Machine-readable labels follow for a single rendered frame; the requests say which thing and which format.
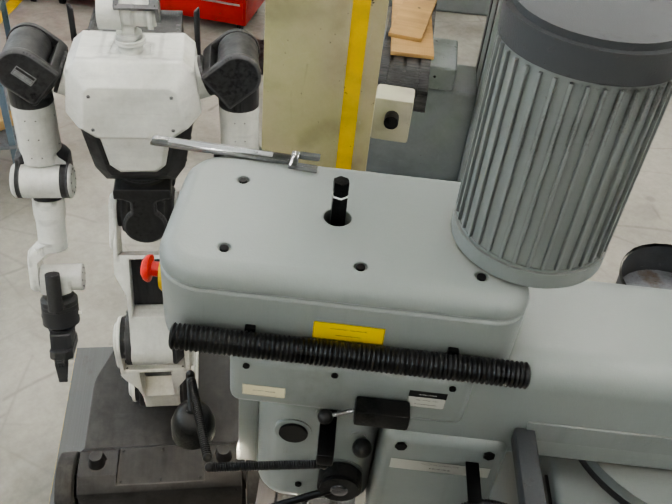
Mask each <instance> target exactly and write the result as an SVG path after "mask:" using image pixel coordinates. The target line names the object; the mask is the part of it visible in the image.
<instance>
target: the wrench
mask: <svg viewBox="0 0 672 504"><path fill-rule="evenodd" d="M150 145H154V146H161V147H168V148H175V149H182V150H189V151H196V152H203V153H210V154H217V155H224V156H231V157H238V158H245V159H252V160H259V161H266V162H273V163H280V164H287V165H288V169H294V170H295V169H296V170H297V171H304V172H311V173H317V168H318V166H317V165H312V164H305V163H298V161H299V159H303V160H310V161H320V156H321V154H317V153H310V152H303V151H301V152H299V151H292V154H286V153H279V152H272V151H265V150H258V149H251V148H244V147H237V146H230V145H223V144H216V143H209V142H202V141H195V140H188V139H181V138H174V137H167V136H160V135H154V136H153V137H152V139H151V141H150Z"/></svg>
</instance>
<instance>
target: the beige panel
mask: <svg viewBox="0 0 672 504"><path fill-rule="evenodd" d="M388 4H389V0H265V30H264V67H263V104H262V141H261V147H262V150H265V151H272V152H279V153H286V154H292V151H299V152H301V151H303V152H310V153H317V154H321V156H320V161H310V160H303V159H299V161H298V163H305V164H312V165H317V166H322V167H331V168H340V169H349V170H358V171H366V165H367V158H368V151H369V143H370V136H371V129H372V121H373V114H374V107H375V99H376V92H377V85H378V77H379V70H380V63H381V55H382V48H383V41H384V33H385V26H386V19H387V11H388Z"/></svg>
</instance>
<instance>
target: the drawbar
mask: <svg viewBox="0 0 672 504"><path fill-rule="evenodd" d="M349 184H350V183H349V179H348V178H346V177H343V176H339V177H336V178H334V182H333V194H332V201H331V211H330V220H329V224H330V225H333V226H344V225H345V217H346V208H347V200H348V198H346V199H343V200H338V199H335V198H333V196H335V197H338V198H344V197H346V196H348V192H349Z"/></svg>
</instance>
